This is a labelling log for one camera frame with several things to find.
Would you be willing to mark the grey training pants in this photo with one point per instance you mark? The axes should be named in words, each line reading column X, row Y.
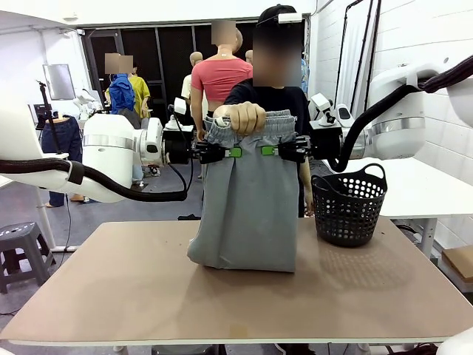
column 251, row 207

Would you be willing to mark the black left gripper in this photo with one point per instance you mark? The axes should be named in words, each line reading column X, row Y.
column 179, row 148

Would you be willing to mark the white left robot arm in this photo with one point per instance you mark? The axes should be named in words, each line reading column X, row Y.
column 107, row 148

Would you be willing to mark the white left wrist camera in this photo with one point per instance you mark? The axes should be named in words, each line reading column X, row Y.
column 180, row 106

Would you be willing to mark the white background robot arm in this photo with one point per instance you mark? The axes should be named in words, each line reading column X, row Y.
column 86, row 100

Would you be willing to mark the black cloth on floor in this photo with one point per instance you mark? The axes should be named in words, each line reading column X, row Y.
column 190, row 217

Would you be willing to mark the black perforated plastic basket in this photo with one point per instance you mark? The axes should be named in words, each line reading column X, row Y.
column 347, row 211

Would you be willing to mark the bald mannequin head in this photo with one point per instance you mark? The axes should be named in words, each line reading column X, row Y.
column 249, row 57

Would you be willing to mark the person in yellow shirt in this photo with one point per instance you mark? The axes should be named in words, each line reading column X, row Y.
column 141, row 92

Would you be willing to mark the mannequin in red top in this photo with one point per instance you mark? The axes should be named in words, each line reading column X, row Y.
column 221, row 77

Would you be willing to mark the mannequin torso in dark jeans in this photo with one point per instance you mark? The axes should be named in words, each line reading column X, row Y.
column 70, row 137

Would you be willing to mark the person in black t-shirt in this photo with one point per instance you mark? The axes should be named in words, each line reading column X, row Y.
column 269, row 98

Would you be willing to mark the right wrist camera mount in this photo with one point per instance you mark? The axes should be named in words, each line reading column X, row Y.
column 328, row 119

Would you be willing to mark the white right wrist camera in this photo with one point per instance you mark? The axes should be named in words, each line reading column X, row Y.
column 321, row 101

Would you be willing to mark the person's right hand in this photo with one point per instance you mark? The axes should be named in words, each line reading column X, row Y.
column 242, row 118

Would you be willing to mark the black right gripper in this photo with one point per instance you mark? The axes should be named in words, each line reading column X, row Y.
column 325, row 144

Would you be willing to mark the mannequin in cream shirt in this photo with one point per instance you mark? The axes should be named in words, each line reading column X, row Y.
column 186, row 88

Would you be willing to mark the black camera tripod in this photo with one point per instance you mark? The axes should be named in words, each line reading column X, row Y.
column 50, row 118

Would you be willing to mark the grey plastic stool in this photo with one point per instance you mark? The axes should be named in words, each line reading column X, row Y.
column 22, row 244

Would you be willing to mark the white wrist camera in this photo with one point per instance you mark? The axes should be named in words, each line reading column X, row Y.
column 321, row 101
column 180, row 106

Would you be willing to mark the brown cardboard box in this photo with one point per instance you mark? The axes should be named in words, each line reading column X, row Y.
column 460, row 264

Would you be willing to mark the black monitor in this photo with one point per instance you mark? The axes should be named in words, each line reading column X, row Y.
column 41, row 112

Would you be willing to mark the grey wall board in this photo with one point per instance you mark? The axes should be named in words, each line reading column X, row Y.
column 59, row 81

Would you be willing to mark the person's left hand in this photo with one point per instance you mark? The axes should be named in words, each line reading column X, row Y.
column 309, row 208

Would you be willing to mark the person's left forearm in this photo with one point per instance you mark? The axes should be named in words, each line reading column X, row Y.
column 305, row 181

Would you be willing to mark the white backdrop on black stand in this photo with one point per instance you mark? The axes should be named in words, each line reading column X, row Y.
column 354, row 55

